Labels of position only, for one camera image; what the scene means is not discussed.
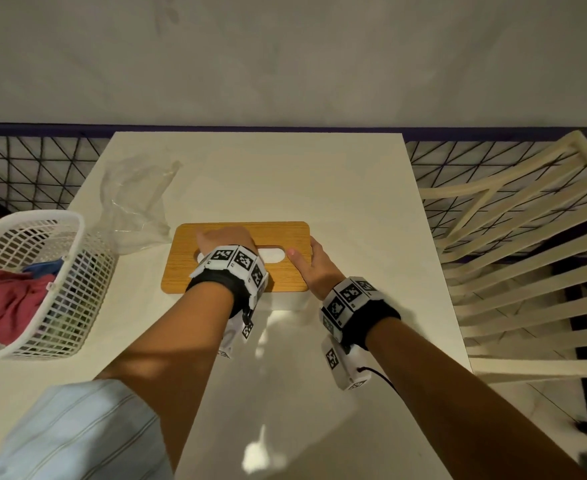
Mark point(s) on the light blue sleeve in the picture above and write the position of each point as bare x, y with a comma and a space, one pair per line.
83, 434

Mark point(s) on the black marker-tagged left wristband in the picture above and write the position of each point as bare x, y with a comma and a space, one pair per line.
223, 279

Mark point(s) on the red cloth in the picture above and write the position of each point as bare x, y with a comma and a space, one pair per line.
8, 304

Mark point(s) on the person's left forearm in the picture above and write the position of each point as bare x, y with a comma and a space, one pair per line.
173, 359

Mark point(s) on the clear plastic wrapper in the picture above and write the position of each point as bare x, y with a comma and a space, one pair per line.
133, 214

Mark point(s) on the person's right hand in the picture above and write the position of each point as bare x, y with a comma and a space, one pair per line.
318, 274

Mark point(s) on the blue cloth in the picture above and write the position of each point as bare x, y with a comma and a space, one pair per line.
46, 267

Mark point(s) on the cream tissue box base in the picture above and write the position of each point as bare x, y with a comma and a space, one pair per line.
288, 300

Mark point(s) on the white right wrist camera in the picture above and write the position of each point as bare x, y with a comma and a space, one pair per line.
341, 369

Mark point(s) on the person's right forearm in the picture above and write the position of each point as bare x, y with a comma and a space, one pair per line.
463, 414

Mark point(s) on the person's left hand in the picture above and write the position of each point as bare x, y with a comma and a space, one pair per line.
228, 237

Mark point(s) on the black marker-tagged wristband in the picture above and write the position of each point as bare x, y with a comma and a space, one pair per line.
358, 314
223, 279

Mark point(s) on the black marker-tagged right wristband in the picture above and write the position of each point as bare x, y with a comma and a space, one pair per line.
358, 314

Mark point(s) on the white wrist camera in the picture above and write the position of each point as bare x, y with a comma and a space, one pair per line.
236, 334
341, 369

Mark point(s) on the cream slatted chair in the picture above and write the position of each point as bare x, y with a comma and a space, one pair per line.
538, 367

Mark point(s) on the white plastic mesh basket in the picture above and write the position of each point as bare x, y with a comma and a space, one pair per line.
83, 304

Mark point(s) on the white tissues pack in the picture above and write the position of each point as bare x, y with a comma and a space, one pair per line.
273, 254

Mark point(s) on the wooden lid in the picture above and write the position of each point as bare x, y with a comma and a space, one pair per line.
183, 264

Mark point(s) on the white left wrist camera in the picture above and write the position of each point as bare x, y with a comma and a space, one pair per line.
236, 334

